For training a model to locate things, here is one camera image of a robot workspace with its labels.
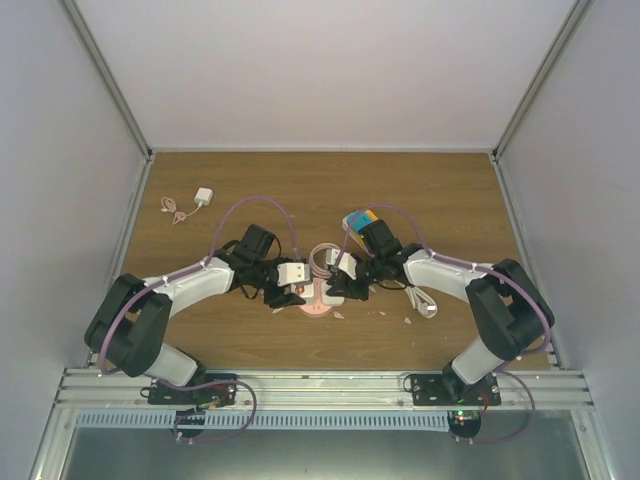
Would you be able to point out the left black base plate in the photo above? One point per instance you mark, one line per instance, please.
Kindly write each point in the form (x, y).
(222, 393)

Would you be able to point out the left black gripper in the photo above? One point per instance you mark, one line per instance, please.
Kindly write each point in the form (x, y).
(279, 299)

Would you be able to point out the aluminium front rail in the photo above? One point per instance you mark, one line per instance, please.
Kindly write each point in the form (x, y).
(333, 391)

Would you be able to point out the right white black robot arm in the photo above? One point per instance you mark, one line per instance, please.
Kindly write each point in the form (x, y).
(509, 312)

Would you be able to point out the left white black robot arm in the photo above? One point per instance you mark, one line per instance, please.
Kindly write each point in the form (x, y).
(128, 330)

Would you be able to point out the white power strip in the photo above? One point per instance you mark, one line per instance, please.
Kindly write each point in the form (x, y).
(353, 234)

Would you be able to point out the right aluminium corner post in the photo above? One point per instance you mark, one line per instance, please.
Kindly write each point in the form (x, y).
(562, 38)

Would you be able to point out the pink round power socket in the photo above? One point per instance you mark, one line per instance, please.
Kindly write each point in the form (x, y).
(314, 305)

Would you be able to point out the blue plug adapter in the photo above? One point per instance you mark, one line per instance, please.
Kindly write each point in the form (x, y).
(354, 221)

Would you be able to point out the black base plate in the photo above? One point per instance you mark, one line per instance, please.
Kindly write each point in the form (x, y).
(222, 393)
(438, 389)

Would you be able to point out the white cube socket tiger sticker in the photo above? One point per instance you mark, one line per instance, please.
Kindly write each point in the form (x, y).
(304, 291)

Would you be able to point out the yellow plug adapter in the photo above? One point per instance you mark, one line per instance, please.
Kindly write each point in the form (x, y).
(368, 217)

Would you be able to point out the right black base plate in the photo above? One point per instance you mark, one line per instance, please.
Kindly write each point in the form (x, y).
(438, 389)

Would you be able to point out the white square charger plug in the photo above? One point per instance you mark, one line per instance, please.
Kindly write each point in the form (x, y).
(327, 299)

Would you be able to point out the left aluminium corner post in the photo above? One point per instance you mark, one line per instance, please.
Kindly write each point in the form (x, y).
(93, 50)

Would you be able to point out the aluminium corner post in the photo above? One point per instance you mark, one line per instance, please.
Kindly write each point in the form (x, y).
(562, 38)
(93, 50)

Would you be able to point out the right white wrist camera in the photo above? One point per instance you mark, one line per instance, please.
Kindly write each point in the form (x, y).
(343, 262)

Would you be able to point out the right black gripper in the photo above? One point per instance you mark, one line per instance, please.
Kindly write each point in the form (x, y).
(345, 284)

